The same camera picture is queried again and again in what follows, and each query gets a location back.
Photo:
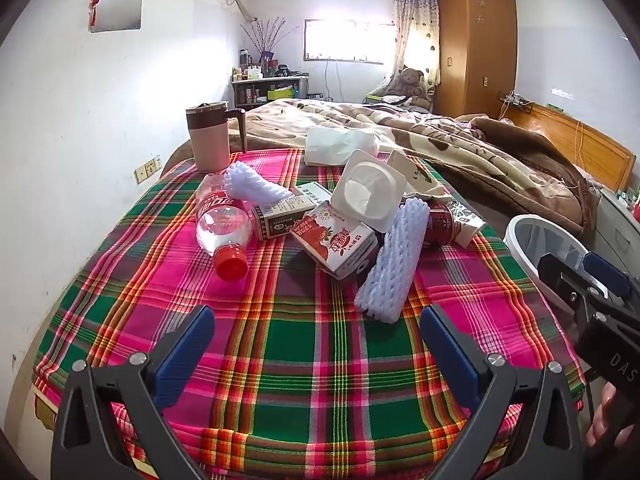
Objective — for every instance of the person's right hand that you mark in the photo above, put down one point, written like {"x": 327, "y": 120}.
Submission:
{"x": 605, "y": 410}

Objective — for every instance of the grey nightstand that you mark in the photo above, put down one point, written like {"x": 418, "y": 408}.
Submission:
{"x": 612, "y": 215}

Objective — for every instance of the small beige carton box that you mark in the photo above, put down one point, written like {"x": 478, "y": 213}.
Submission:
{"x": 280, "y": 222}

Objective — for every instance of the brown teddy bear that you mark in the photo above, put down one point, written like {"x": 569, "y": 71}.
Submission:
{"x": 410, "y": 82}

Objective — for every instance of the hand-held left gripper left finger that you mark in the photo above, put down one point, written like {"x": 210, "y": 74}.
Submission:
{"x": 185, "y": 355}

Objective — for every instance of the white waste bin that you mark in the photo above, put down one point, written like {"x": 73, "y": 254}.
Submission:
{"x": 520, "y": 240}

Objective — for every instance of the beige brown patterned blanket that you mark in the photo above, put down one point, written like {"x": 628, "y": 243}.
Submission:
{"x": 450, "y": 150}

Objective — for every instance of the brown bed mattress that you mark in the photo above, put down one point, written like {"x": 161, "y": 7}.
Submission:
{"x": 495, "y": 210}

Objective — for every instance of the white paper roll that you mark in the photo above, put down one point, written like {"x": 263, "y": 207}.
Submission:
{"x": 415, "y": 172}

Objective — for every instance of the cluttered shelf unit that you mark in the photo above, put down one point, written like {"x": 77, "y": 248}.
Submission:
{"x": 260, "y": 92}

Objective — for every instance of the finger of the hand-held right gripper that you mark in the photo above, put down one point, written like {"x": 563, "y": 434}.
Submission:
{"x": 606, "y": 272}
{"x": 562, "y": 280}

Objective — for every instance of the pink green plaid cloth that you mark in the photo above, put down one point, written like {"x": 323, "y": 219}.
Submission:
{"x": 300, "y": 360}

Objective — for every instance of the black headboard shelf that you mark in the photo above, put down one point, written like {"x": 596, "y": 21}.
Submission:
{"x": 515, "y": 100}

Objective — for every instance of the square wall mirror panel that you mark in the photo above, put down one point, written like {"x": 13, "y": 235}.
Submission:
{"x": 120, "y": 5}

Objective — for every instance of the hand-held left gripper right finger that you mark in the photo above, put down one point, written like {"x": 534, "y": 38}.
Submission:
{"x": 450, "y": 355}

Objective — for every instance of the yellow green box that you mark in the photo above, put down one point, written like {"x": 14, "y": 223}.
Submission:
{"x": 280, "y": 95}

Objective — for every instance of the pink mug with brown lid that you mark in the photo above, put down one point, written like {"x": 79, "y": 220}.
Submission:
{"x": 210, "y": 145}

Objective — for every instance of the wooden wardrobe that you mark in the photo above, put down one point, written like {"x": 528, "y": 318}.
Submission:
{"x": 470, "y": 50}

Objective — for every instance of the white tissue pack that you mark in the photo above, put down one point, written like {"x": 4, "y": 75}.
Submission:
{"x": 340, "y": 145}

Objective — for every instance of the red white drink carton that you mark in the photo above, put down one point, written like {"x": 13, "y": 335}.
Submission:
{"x": 330, "y": 240}

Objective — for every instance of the long white purple medicine box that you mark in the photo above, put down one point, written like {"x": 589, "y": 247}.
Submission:
{"x": 312, "y": 191}

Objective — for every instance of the patterned curtain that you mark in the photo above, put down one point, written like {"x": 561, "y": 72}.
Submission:
{"x": 415, "y": 20}

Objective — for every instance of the wooden headboard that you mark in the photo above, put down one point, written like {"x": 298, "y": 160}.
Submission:
{"x": 575, "y": 145}

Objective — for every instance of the red drink can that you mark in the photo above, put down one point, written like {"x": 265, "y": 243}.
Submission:
{"x": 440, "y": 225}

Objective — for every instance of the red knot ornament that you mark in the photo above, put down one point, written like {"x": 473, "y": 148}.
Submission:
{"x": 94, "y": 2}

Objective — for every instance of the clear bottle with red cap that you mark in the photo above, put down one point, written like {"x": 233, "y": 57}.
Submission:
{"x": 220, "y": 225}

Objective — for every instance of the bare decorative branches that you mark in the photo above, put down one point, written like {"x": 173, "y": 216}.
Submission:
{"x": 265, "y": 35}

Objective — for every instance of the wall socket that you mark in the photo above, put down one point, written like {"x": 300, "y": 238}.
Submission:
{"x": 147, "y": 169}

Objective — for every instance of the white foam fruit net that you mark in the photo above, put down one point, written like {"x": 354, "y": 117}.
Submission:
{"x": 390, "y": 260}
{"x": 250, "y": 182}

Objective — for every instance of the window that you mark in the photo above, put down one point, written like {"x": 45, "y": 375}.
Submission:
{"x": 345, "y": 40}

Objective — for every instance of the white plastic yogurt cup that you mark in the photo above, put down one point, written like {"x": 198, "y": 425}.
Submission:
{"x": 370, "y": 190}

